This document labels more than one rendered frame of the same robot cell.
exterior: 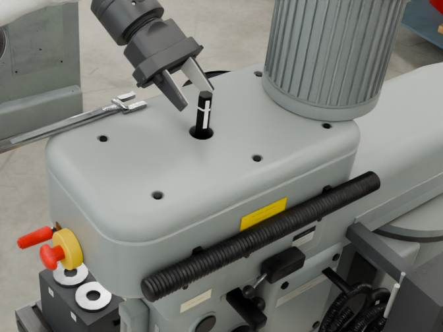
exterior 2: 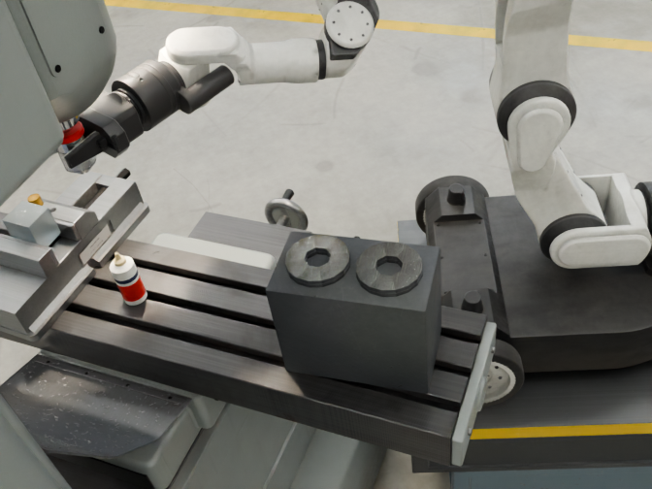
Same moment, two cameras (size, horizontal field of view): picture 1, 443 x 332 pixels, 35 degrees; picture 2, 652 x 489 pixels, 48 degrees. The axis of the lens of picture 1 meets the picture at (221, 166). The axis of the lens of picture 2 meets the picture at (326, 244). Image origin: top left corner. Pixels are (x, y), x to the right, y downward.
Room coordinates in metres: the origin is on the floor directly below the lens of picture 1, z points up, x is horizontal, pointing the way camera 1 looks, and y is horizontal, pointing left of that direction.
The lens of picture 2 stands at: (1.83, 0.05, 1.83)
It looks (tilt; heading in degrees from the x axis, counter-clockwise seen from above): 44 degrees down; 160
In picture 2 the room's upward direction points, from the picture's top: 9 degrees counter-clockwise
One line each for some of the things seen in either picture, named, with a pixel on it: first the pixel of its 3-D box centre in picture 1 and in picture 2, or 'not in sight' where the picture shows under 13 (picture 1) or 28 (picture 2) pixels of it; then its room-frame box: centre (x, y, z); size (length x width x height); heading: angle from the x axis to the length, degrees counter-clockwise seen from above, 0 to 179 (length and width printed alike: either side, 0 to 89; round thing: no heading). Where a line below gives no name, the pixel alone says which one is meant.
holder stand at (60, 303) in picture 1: (82, 308); (358, 309); (1.19, 0.31, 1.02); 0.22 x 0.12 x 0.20; 48
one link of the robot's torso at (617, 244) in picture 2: not in sight; (590, 220); (0.96, 0.98, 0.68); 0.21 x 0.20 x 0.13; 62
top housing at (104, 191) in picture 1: (204, 168); not in sight; (0.88, 0.03, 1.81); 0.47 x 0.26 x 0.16; 132
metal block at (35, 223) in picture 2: not in sight; (32, 226); (0.74, -0.08, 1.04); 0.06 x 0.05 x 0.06; 39
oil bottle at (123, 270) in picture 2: not in sight; (126, 276); (0.88, 0.03, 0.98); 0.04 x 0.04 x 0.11
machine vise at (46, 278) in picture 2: not in sight; (56, 240); (0.72, -0.06, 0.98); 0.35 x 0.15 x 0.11; 129
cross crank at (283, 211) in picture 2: not in sight; (280, 226); (0.53, 0.41, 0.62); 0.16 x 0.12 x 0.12; 132
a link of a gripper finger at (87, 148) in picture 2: not in sight; (86, 151); (0.89, 0.05, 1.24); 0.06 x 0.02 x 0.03; 114
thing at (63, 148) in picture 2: not in sight; (74, 148); (0.87, 0.04, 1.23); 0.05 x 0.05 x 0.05
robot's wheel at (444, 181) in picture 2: not in sight; (452, 209); (0.60, 0.87, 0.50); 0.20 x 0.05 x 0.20; 62
